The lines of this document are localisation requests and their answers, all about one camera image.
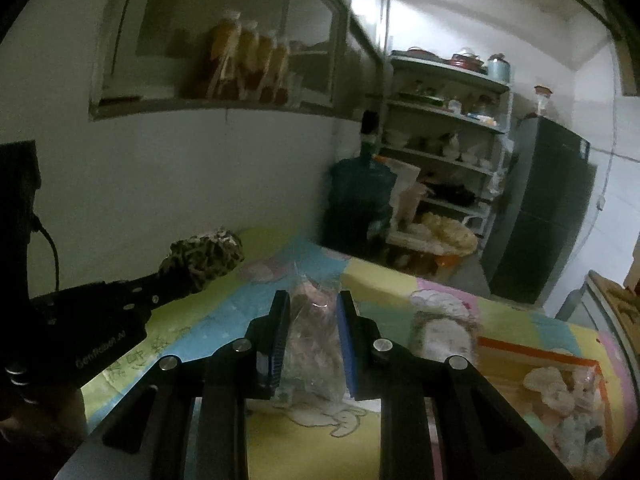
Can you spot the blue water jug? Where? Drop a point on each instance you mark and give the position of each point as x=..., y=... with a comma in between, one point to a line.
x=357, y=205

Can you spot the floral wet wipes pack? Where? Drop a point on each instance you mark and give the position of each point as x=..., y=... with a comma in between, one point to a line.
x=442, y=332

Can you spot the red pot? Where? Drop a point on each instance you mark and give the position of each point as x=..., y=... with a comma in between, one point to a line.
x=467, y=59

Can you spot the light blue pot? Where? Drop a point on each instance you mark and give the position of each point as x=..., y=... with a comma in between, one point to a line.
x=499, y=67

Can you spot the white plastic bag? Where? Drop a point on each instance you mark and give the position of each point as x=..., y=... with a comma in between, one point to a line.
x=409, y=195

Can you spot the white storage shelf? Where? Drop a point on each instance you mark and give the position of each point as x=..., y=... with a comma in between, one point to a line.
x=445, y=110

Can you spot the wooden counter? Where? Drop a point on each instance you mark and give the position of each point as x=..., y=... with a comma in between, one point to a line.
x=615, y=300

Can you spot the colourful printed play mat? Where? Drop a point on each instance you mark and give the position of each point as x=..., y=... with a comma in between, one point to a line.
x=320, y=450

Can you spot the jar with red lid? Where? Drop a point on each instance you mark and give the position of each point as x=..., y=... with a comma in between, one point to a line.
x=543, y=100

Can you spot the black and white plush toy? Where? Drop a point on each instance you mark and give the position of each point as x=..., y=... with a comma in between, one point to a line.
x=585, y=432

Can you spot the clear bag with pink toy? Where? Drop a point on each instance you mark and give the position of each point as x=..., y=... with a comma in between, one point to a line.
x=312, y=340

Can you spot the cardboard box with orange rim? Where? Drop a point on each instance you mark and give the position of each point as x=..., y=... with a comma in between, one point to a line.
x=505, y=360

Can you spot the black device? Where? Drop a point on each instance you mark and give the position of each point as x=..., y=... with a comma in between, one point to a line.
x=17, y=210

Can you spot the grey window frame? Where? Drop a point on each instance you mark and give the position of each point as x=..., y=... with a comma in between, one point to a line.
x=97, y=60

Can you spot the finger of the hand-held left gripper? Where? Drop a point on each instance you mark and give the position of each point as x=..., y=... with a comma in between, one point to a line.
x=155, y=292

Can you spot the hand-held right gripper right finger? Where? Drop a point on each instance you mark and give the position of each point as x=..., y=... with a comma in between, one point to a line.
x=345, y=350

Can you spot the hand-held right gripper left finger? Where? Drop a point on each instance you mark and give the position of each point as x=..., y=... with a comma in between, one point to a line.
x=280, y=340

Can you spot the dark refrigerator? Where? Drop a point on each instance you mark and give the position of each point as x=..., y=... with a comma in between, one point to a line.
x=545, y=210

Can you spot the leopard print cloth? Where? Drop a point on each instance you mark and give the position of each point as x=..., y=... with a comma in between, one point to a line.
x=210, y=255

